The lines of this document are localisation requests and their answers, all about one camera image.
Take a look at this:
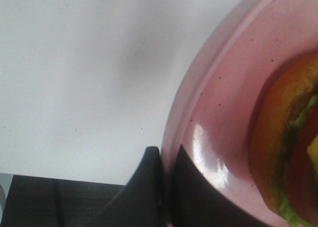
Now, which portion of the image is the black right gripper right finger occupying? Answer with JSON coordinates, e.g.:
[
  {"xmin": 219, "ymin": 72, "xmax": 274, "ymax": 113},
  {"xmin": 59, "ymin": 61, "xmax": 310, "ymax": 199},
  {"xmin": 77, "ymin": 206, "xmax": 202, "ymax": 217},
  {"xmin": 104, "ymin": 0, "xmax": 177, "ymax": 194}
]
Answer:
[{"xmin": 170, "ymin": 146, "xmax": 281, "ymax": 227}]

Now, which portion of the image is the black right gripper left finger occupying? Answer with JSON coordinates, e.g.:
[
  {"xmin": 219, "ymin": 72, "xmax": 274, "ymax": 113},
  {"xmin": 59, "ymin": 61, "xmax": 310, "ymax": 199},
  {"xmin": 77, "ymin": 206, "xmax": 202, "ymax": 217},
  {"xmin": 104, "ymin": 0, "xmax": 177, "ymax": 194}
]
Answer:
[{"xmin": 99, "ymin": 147, "xmax": 163, "ymax": 227}]

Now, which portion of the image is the toy burger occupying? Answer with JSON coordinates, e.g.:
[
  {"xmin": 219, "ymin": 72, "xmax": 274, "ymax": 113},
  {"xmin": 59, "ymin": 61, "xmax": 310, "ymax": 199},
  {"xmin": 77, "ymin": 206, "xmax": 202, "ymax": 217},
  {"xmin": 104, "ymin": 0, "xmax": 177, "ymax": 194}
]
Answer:
[{"xmin": 248, "ymin": 53, "xmax": 318, "ymax": 227}]

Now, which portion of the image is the pink speckled plate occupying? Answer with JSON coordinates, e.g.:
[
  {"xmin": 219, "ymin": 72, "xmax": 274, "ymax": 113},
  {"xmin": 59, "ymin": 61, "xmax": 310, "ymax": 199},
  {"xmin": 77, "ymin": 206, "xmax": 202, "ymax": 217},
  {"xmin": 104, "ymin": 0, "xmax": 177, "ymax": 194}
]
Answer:
[{"xmin": 161, "ymin": 0, "xmax": 318, "ymax": 227}]

